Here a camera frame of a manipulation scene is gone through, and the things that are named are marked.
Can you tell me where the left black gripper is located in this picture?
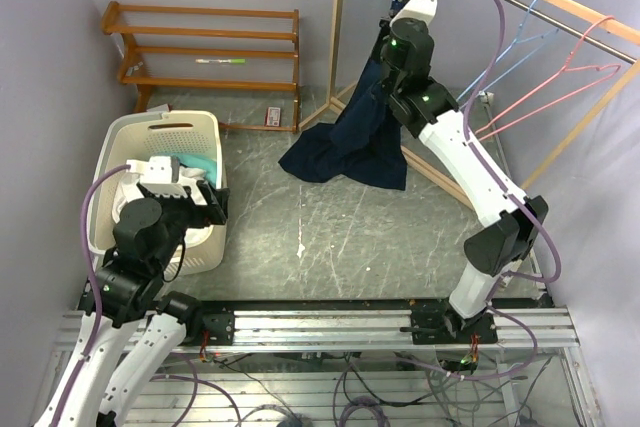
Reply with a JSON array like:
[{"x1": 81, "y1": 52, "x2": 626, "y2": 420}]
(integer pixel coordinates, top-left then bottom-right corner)
[{"x1": 136, "y1": 176, "x2": 229, "y2": 270}]

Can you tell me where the white t shirt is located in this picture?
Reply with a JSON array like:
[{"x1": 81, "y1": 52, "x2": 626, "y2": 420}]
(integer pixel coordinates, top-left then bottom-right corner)
[{"x1": 111, "y1": 157, "x2": 213, "y2": 229}]

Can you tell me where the navy blue t shirt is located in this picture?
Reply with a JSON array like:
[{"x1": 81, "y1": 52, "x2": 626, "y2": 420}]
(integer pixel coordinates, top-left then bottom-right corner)
[{"x1": 279, "y1": 21, "x2": 408, "y2": 191}]

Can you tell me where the light blue wire hanger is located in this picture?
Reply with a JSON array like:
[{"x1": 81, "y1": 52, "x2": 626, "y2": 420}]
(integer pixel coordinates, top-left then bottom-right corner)
[{"x1": 486, "y1": 0, "x2": 560, "y2": 88}]

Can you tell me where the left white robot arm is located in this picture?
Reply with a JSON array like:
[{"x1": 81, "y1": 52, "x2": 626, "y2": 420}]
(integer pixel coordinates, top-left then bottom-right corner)
[{"x1": 37, "y1": 181, "x2": 229, "y2": 426}]

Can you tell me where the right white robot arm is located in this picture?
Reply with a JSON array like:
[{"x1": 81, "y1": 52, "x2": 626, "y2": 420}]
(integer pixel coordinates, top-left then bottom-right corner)
[{"x1": 380, "y1": 18, "x2": 549, "y2": 343}]

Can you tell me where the cream plastic laundry basket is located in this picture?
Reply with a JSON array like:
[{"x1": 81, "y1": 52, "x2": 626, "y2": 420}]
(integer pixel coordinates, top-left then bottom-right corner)
[{"x1": 87, "y1": 110, "x2": 227, "y2": 276}]

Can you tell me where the small red white box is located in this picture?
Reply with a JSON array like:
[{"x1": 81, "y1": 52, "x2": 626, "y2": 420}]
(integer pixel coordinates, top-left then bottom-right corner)
[{"x1": 264, "y1": 106, "x2": 281, "y2": 127}]

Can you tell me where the green marker pen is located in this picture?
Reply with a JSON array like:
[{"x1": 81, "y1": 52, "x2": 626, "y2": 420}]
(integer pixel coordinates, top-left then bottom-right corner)
[{"x1": 195, "y1": 58, "x2": 246, "y2": 65}]

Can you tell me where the brown wooden shoe rack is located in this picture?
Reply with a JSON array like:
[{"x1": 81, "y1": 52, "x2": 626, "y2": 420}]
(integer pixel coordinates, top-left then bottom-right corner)
[{"x1": 100, "y1": 1, "x2": 301, "y2": 133}]

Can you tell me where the metal hanging rod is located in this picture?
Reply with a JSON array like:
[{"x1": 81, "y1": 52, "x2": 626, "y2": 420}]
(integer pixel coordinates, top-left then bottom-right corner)
[{"x1": 501, "y1": 0, "x2": 636, "y2": 65}]

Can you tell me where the light wooden clothes rack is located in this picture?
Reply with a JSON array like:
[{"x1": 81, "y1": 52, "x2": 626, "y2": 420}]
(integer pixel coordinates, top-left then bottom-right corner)
[{"x1": 298, "y1": 0, "x2": 640, "y2": 211}]

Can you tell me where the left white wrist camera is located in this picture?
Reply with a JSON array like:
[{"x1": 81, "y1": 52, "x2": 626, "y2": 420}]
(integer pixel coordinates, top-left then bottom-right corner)
[{"x1": 121, "y1": 156, "x2": 194, "y2": 202}]

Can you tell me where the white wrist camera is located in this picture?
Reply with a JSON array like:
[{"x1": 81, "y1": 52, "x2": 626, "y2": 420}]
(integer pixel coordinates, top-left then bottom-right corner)
[
  {"x1": 121, "y1": 156, "x2": 194, "y2": 202},
  {"x1": 390, "y1": 0, "x2": 438, "y2": 26}
]

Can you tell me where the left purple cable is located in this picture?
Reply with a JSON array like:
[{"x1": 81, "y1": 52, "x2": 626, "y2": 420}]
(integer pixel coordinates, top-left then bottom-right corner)
[{"x1": 49, "y1": 163, "x2": 132, "y2": 423}]

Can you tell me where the purple cable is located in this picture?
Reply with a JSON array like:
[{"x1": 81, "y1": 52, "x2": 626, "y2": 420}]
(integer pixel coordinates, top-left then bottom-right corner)
[
  {"x1": 404, "y1": 0, "x2": 560, "y2": 383},
  {"x1": 49, "y1": 163, "x2": 132, "y2": 423}
]

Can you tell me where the aluminium mounting rail frame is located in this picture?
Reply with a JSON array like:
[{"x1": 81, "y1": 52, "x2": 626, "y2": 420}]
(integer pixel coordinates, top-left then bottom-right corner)
[{"x1": 44, "y1": 89, "x2": 596, "y2": 427}]

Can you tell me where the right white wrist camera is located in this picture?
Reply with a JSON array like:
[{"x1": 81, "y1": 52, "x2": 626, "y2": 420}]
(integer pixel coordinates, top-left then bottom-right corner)
[{"x1": 390, "y1": 0, "x2": 438, "y2": 26}]

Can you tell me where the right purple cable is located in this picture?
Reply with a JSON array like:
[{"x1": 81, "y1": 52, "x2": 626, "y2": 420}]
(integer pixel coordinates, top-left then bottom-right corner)
[{"x1": 404, "y1": 0, "x2": 560, "y2": 383}]

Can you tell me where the pink wire hanger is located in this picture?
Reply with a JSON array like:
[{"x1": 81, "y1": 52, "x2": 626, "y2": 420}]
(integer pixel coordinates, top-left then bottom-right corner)
[{"x1": 474, "y1": 15, "x2": 624, "y2": 142}]

